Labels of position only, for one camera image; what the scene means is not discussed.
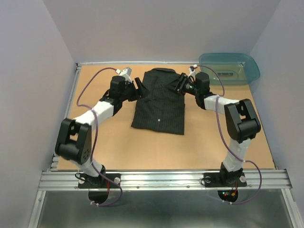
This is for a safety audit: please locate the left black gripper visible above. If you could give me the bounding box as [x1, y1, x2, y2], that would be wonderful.
[120, 78, 151, 102]

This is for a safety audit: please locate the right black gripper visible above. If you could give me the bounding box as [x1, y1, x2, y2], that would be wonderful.
[163, 73, 199, 96]

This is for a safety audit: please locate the black striped long sleeve shirt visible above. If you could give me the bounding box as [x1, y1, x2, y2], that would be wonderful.
[131, 68, 185, 135]

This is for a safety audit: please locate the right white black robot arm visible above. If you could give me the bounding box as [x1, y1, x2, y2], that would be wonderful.
[174, 72, 261, 188]

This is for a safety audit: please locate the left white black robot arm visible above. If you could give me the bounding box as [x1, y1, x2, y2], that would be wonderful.
[55, 76, 149, 189]

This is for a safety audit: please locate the teal translucent plastic bin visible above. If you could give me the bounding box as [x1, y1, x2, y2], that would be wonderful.
[199, 53, 260, 86]

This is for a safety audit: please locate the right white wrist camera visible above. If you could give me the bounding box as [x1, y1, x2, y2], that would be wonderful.
[188, 64, 198, 79]

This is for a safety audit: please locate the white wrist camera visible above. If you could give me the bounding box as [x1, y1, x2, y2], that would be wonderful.
[188, 64, 198, 79]
[115, 67, 132, 81]

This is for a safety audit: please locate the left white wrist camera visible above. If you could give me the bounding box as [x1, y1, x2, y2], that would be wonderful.
[115, 67, 132, 81]

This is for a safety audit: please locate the aluminium left side rail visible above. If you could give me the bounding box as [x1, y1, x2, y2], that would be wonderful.
[48, 63, 81, 171]

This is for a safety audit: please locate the aluminium front mounting rail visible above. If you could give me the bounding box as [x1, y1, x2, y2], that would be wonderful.
[38, 169, 292, 191]

